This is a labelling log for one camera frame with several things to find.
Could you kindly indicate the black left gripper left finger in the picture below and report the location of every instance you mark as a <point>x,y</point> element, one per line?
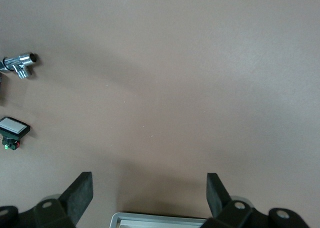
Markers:
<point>75,200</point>

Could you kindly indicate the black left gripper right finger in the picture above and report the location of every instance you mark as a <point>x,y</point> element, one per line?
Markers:
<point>217,200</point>

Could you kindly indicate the white cabinet drawer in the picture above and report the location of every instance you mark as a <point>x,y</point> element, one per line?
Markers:
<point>150,220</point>

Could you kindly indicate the chrome pipe fitting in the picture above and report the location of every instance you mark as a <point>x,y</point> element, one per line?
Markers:
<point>21,63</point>

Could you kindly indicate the white rectangular push button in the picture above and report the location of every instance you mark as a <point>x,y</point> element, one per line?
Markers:
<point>12,125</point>

